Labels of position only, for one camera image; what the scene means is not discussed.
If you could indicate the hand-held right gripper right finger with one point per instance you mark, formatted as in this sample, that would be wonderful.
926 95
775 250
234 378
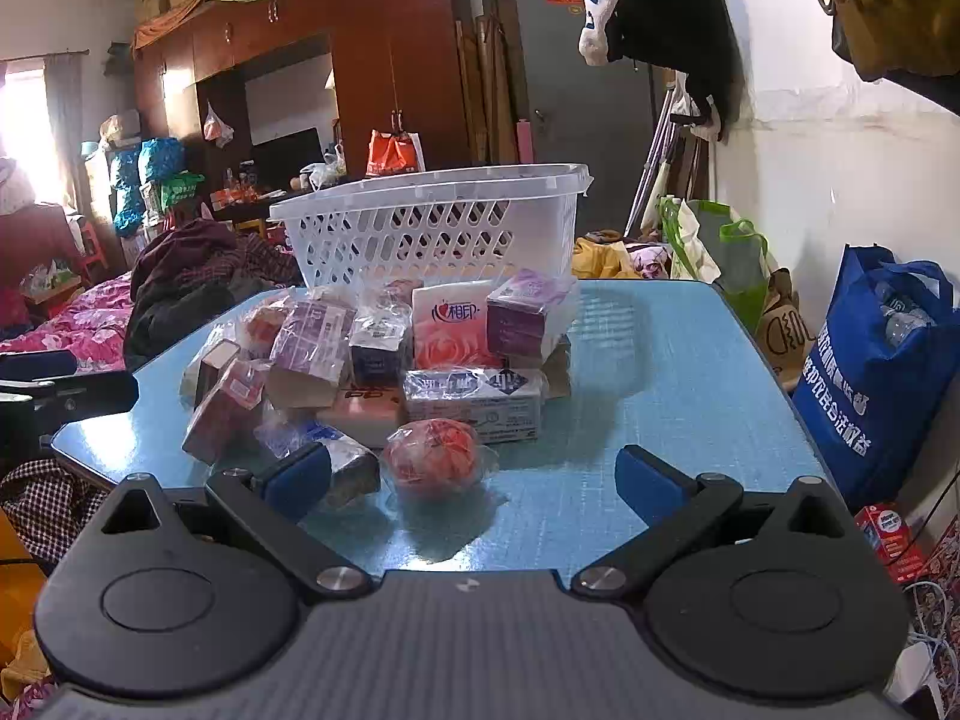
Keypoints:
646 476

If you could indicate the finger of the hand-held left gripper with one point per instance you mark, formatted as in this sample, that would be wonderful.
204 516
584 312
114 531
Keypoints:
82 392
41 364

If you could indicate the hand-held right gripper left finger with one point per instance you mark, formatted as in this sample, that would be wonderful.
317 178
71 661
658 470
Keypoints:
298 474

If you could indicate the white blue tissue packet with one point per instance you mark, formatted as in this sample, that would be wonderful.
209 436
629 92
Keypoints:
480 405

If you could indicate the white plastic basket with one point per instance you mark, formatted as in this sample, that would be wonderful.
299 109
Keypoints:
420 232

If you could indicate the pink floral bedspread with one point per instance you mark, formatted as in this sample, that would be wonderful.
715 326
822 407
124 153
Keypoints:
67 319

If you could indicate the clear blue wrapped packet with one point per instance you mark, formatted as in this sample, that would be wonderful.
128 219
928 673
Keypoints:
352 461

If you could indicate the plain cardboard box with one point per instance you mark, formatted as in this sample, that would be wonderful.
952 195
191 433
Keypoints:
300 388

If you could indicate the peach orange packet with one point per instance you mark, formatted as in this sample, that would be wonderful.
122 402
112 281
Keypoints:
364 414

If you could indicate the red pink box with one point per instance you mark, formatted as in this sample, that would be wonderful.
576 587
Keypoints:
225 409

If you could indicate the checkered cloth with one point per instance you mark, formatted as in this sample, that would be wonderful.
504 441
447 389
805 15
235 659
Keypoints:
52 502

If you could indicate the dark brown box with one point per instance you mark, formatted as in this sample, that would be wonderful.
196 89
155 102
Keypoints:
214 371

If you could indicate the small purple tissue packet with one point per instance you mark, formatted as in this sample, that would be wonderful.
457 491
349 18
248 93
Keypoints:
311 337

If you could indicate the red ball in plastic bag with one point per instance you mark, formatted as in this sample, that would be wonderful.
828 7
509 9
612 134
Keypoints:
435 457

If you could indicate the dark blue white packet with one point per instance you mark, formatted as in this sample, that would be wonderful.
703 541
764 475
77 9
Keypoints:
379 349

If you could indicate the red item in clear bag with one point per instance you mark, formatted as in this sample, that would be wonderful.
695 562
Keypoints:
262 326

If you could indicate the pile of dark clothes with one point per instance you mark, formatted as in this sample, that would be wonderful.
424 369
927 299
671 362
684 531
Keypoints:
195 277

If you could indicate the brown paper bag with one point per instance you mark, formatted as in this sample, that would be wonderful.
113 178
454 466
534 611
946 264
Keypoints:
784 334

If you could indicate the large purple tissue packet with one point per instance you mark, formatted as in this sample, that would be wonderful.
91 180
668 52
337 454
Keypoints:
529 311

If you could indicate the pink rose tissue packet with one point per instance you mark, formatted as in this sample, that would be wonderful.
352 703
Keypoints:
454 330

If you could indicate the blue stuffed bags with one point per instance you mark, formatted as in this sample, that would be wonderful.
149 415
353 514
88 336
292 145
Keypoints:
146 176

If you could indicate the yellow cloth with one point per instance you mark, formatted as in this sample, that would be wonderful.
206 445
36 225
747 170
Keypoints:
600 259

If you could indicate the blue tote bag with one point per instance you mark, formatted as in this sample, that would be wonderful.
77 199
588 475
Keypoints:
862 390

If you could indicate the green white shopping bag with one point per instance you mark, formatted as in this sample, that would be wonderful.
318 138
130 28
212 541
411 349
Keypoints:
712 247

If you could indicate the small red carton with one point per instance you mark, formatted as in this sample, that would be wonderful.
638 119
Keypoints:
889 540

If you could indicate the clear plastic bottle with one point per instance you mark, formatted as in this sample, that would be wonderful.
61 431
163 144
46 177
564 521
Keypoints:
904 315

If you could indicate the black television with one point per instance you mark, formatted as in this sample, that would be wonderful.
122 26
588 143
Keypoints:
289 150

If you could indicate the metal crutches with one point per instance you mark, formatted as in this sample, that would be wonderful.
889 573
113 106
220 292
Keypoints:
656 150

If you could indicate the orange white plastic bag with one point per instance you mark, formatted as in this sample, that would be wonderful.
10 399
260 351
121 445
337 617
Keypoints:
394 151

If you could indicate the grey door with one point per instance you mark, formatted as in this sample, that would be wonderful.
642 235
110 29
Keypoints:
585 120

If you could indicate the brown wooden wardrobe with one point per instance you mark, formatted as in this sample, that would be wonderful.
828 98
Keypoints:
375 37

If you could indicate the white black hanging garment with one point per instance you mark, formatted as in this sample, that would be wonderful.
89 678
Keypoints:
652 7

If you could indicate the brown hanging bag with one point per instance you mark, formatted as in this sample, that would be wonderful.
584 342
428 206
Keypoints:
900 7

